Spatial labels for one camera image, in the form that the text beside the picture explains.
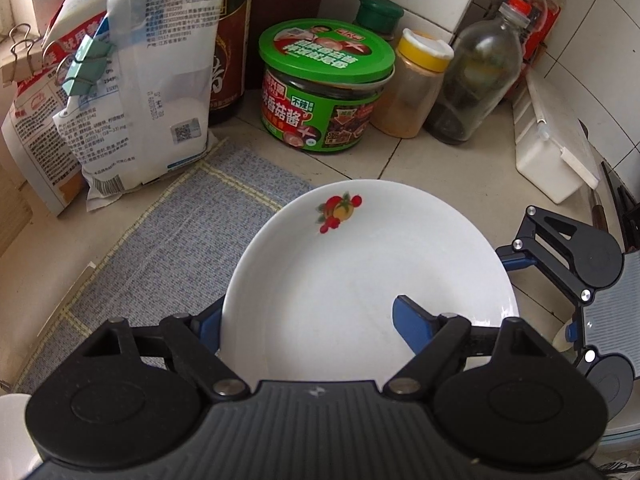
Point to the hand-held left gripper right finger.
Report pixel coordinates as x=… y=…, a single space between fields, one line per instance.
x=412 y=325

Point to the clear glass bottle red cap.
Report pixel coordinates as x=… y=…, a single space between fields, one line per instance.
x=475 y=75

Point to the grey checked mat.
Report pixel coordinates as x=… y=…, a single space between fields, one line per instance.
x=165 y=240

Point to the green lid sauce jar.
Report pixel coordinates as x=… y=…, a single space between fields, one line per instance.
x=325 y=110

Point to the green binder clip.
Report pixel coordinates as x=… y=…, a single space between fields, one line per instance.
x=82 y=72

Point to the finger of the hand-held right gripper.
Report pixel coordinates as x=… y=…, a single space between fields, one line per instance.
x=515 y=262

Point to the metal binder clip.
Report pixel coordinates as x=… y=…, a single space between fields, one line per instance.
x=17 y=70

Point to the dark sauce bottle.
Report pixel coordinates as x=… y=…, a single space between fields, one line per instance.
x=230 y=60

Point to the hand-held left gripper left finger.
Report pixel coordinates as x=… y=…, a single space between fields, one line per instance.
x=210 y=330

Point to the gold cap bottle red label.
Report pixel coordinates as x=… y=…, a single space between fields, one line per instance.
x=547 y=15

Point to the yellow cap spice jar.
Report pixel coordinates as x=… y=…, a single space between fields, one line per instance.
x=410 y=95

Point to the white bowl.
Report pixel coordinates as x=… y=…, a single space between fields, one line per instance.
x=12 y=420

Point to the white fruit print plate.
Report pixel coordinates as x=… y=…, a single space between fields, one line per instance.
x=325 y=285

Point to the red and white bag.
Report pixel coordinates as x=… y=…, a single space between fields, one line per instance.
x=35 y=125

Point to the white printed bag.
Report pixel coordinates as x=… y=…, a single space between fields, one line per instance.
x=150 y=100

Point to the green cap bottle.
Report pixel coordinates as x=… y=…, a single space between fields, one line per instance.
x=380 y=12

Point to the white plastic seasoning box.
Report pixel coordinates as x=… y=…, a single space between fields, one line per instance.
x=540 y=160

